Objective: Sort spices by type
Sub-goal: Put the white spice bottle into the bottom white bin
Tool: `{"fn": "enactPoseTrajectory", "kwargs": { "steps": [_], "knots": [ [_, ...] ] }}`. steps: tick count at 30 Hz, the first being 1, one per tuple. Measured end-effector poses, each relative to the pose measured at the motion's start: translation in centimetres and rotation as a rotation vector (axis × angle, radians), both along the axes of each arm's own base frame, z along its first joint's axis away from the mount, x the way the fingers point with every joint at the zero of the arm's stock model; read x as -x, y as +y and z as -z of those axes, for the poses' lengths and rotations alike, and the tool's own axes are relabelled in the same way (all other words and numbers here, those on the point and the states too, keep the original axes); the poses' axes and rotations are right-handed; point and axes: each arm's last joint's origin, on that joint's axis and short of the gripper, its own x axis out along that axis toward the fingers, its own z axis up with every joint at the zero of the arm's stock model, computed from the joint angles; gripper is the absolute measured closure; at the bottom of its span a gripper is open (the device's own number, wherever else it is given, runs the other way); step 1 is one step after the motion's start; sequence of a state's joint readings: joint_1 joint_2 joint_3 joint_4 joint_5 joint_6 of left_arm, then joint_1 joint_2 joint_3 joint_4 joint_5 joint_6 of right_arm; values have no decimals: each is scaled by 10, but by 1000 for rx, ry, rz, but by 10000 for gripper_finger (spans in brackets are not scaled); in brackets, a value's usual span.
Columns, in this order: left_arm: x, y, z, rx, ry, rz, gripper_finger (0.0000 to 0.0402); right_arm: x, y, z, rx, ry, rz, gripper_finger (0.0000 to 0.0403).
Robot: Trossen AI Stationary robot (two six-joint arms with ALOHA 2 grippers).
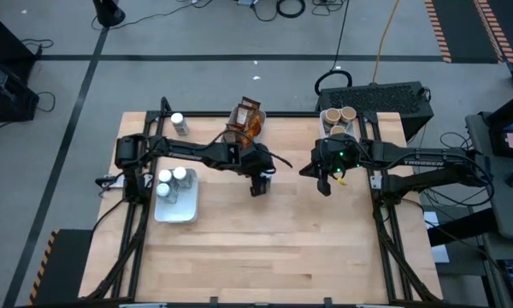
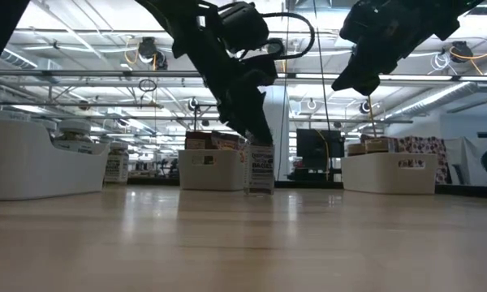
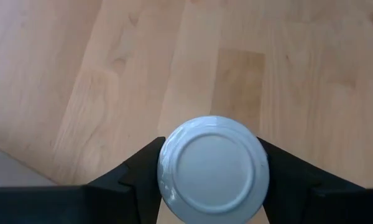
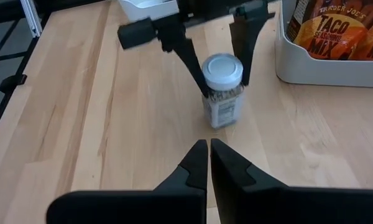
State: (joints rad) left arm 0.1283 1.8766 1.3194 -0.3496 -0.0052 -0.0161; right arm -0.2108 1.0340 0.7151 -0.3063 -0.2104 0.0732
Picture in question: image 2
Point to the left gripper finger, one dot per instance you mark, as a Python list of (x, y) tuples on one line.
[(233, 119), (257, 117)]

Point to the silver ventilation duct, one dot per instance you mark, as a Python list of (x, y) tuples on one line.
[(16, 58), (450, 95)]

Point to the black background gantry frame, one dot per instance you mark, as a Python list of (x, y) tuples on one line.
[(195, 117)]

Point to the tan-lid spice jar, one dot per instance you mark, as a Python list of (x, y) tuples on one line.
[(356, 149), (379, 146)]

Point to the grey horizontal overhead rail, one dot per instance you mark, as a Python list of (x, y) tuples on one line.
[(65, 74)]

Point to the white plastic bin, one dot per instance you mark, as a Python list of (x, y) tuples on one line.
[(389, 178), (32, 170)]

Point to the dark background machinery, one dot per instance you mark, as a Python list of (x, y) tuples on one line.
[(162, 168)]

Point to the white building column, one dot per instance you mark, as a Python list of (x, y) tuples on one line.
[(281, 162)]

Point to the white hanging cloth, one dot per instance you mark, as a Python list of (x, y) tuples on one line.
[(458, 154)]

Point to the black background screen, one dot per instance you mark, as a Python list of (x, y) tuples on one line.
[(318, 148)]

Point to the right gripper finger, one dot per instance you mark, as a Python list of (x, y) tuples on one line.
[(347, 77), (369, 83)]

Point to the floral patterned cloth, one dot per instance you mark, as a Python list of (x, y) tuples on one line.
[(426, 148)]

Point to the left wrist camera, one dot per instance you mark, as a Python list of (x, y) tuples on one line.
[(243, 26)]

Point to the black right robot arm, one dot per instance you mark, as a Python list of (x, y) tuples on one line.
[(464, 6)]

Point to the grey plastic bin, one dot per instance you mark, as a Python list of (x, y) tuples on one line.
[(211, 174)]

